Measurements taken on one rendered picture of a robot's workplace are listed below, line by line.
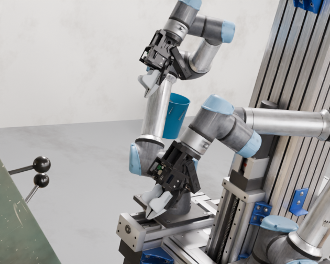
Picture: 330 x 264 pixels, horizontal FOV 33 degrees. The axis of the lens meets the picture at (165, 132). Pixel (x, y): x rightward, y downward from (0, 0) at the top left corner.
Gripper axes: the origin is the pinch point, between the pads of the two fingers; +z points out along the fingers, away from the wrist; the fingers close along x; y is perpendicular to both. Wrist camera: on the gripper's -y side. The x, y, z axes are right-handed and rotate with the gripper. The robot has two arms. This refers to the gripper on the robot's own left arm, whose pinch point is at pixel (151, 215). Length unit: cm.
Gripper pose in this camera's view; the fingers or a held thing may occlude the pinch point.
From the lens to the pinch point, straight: 147.4
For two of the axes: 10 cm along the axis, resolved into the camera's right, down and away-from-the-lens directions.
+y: -5.9, -3.8, -7.1
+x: 5.9, 4.1, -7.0
